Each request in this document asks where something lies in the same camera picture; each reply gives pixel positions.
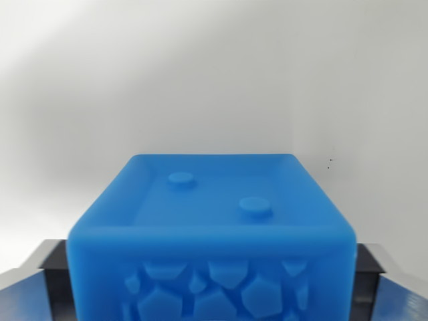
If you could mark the black-padded silver gripper left finger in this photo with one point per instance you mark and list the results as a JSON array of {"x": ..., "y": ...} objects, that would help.
[{"x": 50, "y": 284}]

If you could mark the black-padded silver gripper right finger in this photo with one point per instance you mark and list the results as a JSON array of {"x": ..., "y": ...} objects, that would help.
[{"x": 371, "y": 284}]

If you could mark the blue embossed rubber cube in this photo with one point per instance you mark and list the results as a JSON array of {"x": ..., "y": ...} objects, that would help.
[{"x": 214, "y": 240}]

